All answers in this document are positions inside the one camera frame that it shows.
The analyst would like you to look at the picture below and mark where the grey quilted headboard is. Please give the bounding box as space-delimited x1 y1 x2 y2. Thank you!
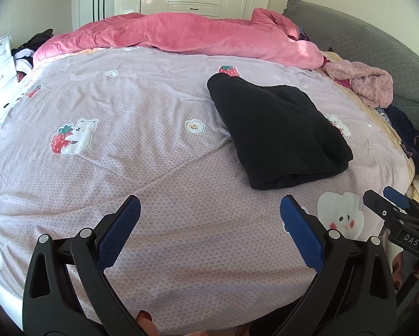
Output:
282 0 419 138

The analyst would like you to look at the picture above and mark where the black sweater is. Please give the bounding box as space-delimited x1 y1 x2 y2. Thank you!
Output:
207 73 353 191

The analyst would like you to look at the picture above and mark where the pink quilt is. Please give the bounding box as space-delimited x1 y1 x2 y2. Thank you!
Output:
32 7 324 71

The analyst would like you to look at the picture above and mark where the pink fluffy garment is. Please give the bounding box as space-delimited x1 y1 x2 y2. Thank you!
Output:
323 60 394 109

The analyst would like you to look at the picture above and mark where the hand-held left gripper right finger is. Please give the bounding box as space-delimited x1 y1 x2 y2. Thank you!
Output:
280 195 396 336

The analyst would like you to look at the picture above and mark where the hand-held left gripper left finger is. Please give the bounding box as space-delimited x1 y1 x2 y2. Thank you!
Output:
22 194 142 336

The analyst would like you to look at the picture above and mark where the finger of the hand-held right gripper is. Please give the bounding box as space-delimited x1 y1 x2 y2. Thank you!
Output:
383 186 419 218
363 189 406 225

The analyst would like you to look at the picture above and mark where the dark clothes pile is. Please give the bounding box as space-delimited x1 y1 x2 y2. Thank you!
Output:
11 29 54 74

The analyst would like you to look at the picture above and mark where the navy garment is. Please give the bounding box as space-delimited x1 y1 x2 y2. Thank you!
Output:
385 107 419 159

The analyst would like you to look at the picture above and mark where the person's left hand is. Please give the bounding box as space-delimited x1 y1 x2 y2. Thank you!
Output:
135 318 161 336

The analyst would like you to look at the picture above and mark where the person's right hand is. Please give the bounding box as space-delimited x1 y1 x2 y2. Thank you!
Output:
391 254 419 293

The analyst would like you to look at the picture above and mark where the lilac printed bedsheet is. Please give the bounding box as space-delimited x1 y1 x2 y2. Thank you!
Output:
0 45 416 330

